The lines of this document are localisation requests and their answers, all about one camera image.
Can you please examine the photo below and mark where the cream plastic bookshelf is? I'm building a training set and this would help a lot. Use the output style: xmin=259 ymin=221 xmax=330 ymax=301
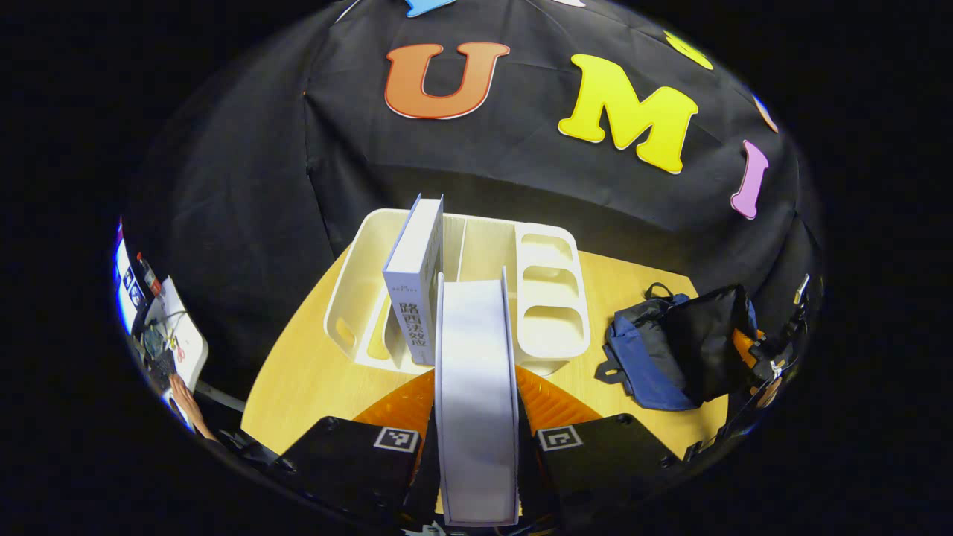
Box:
xmin=324 ymin=208 xmax=593 ymax=377

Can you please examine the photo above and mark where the white side table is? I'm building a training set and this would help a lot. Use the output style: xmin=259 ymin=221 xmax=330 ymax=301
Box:
xmin=141 ymin=275 xmax=211 ymax=395

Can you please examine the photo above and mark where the small red bottle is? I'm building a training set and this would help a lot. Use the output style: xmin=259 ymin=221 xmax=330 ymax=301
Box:
xmin=136 ymin=252 xmax=162 ymax=299

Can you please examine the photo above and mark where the grey-blue book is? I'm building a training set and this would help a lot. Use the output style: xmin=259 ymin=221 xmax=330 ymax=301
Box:
xmin=382 ymin=194 xmax=445 ymax=367

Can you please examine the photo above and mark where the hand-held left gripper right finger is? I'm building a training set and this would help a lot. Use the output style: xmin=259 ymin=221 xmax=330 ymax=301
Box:
xmin=514 ymin=365 xmax=684 ymax=526

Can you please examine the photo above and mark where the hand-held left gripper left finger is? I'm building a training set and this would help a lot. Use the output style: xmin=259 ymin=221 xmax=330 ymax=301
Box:
xmin=274 ymin=370 xmax=442 ymax=531

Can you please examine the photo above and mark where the white book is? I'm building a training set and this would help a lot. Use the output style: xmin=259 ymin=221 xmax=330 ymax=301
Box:
xmin=434 ymin=268 xmax=520 ymax=528

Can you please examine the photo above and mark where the computer monitor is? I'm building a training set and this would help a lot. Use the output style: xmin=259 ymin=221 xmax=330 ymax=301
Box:
xmin=112 ymin=222 xmax=148 ymax=336

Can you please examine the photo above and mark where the blue schoolbag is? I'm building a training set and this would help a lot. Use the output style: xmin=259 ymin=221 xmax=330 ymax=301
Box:
xmin=594 ymin=283 xmax=759 ymax=412

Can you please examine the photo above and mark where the black backdrop cloth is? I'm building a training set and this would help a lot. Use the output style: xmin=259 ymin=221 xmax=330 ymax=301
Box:
xmin=123 ymin=0 xmax=826 ymax=373

